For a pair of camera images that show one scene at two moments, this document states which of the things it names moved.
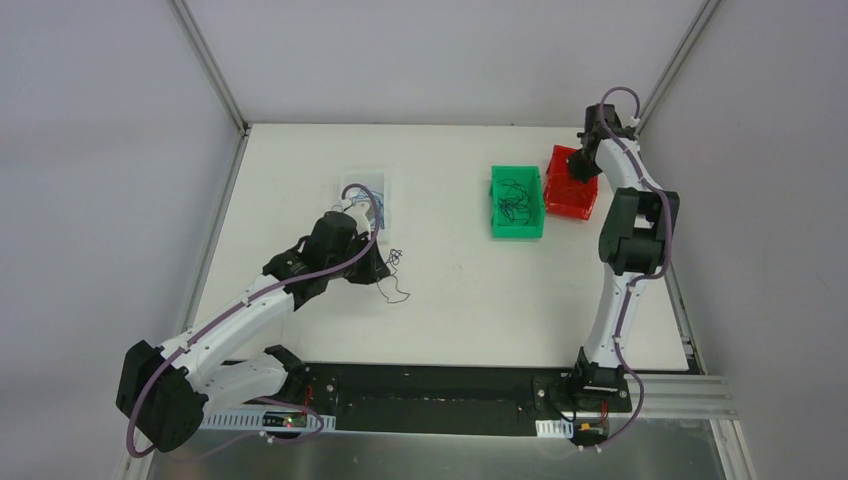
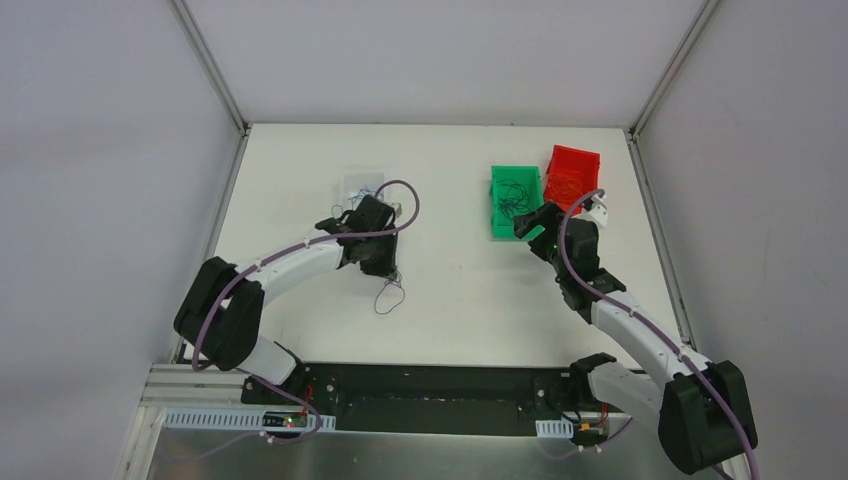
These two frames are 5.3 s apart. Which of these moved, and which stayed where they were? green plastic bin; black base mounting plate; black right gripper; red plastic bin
Moved: black right gripper
Stayed: black base mounting plate; red plastic bin; green plastic bin
